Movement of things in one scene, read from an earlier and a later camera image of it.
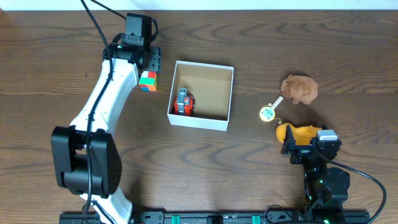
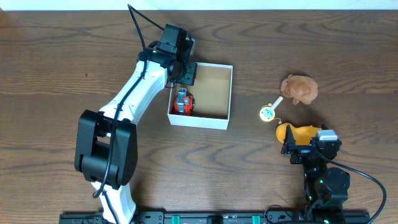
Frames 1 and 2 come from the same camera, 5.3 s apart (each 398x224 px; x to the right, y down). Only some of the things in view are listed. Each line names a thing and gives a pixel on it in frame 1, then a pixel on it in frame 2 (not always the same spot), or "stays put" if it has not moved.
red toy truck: (184, 103) stays put
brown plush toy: (300, 88) stays put
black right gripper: (302, 152) stays put
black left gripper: (154, 59) → (189, 73)
